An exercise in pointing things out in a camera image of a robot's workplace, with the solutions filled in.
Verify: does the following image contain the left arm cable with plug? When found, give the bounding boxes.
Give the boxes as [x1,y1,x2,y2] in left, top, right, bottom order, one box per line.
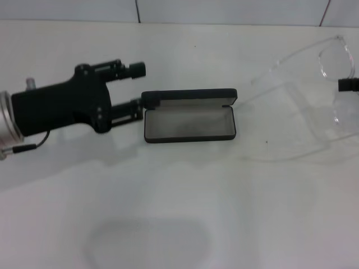
[0,129,52,162]

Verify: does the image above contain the black glasses case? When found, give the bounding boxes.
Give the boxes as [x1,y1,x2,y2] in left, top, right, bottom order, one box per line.
[141,88,238,145]

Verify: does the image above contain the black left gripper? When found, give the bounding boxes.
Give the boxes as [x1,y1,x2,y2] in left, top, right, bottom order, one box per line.
[11,58,147,138]

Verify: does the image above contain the clear white glasses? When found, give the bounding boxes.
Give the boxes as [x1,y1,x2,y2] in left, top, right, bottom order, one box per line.
[242,34,359,163]

